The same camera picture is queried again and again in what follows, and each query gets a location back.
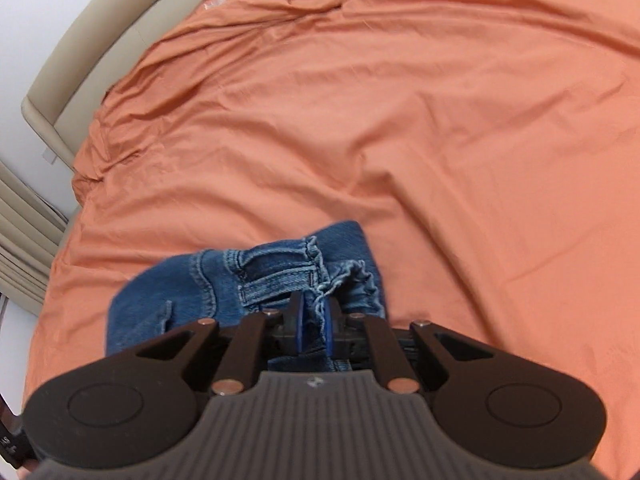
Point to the beige upholstered bed headboard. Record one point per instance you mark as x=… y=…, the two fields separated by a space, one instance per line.
x=100 y=45

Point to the white wall socket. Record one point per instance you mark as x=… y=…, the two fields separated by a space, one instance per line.
x=48 y=155

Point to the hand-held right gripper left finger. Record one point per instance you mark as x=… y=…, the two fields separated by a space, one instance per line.
x=298 y=322

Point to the beige pleated curtain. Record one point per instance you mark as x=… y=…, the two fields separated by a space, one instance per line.
x=25 y=240

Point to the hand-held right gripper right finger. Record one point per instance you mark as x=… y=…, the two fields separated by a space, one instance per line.
x=330 y=327

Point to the blue denim pants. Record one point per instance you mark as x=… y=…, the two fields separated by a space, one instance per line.
x=240 y=280

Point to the orange embroidered pillow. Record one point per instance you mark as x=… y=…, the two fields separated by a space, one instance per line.
x=215 y=10

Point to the orange duvet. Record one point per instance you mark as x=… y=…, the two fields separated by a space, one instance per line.
x=400 y=135

